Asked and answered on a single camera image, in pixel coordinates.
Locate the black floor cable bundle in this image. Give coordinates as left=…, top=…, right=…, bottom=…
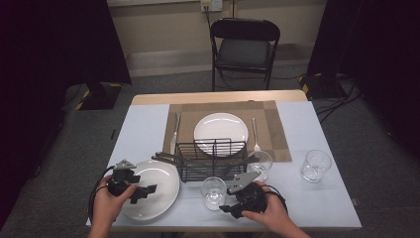
left=313, top=73, right=363, bottom=124

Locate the black box yellow striped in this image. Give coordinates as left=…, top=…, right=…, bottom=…
left=297, top=72, right=348, bottom=101

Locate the person's right hand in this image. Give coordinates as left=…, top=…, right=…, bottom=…
left=242, top=180, right=292, bottom=233

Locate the silver spoon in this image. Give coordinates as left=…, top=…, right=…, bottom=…
left=251, top=117, right=262, bottom=153

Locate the brown woven placemat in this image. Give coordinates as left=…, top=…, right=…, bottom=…
left=162, top=99, right=293, bottom=163

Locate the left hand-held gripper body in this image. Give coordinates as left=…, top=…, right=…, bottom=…
left=107, top=159, right=142, bottom=198

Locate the person's left hand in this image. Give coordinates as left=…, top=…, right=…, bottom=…
left=91, top=175, right=140, bottom=231

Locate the black power cord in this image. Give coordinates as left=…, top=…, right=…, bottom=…
left=202, top=3, right=214, bottom=33

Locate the white round plate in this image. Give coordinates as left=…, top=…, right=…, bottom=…
left=121, top=159, right=181, bottom=222
left=193, top=112, right=250, bottom=158

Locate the black stand base yellow striped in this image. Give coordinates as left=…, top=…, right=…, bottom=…
left=74, top=81, right=124, bottom=112

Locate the clear drinking glass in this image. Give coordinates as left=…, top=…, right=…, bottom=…
left=247, top=150, right=274, bottom=182
left=200, top=176, right=228, bottom=211
left=300, top=149, right=333, bottom=183

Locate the black wire cutlery basket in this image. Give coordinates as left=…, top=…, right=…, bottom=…
left=174, top=138, right=250, bottom=183

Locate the right hand-held gripper black cable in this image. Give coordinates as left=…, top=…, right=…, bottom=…
left=261, top=183, right=289, bottom=212

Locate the black folding chair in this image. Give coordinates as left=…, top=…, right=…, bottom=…
left=210, top=18, right=281, bottom=92

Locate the black curtain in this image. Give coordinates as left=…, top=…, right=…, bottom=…
left=0, top=0, right=133, bottom=229
left=306, top=0, right=420, bottom=160

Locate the white wall outlet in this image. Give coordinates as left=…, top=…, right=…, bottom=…
left=200, top=0, right=224, bottom=13

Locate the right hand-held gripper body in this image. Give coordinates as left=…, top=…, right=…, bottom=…
left=227, top=171, right=268, bottom=215

